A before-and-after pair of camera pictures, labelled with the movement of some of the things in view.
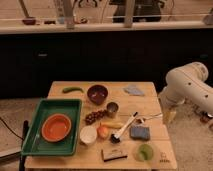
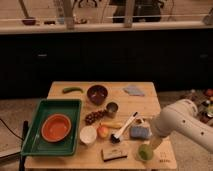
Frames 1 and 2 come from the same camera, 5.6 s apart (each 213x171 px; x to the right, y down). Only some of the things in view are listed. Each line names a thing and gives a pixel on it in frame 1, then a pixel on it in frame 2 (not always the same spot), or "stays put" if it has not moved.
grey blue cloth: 133,90 stays put
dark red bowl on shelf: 29,21 stays put
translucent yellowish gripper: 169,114 to 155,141
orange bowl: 56,127 stays put
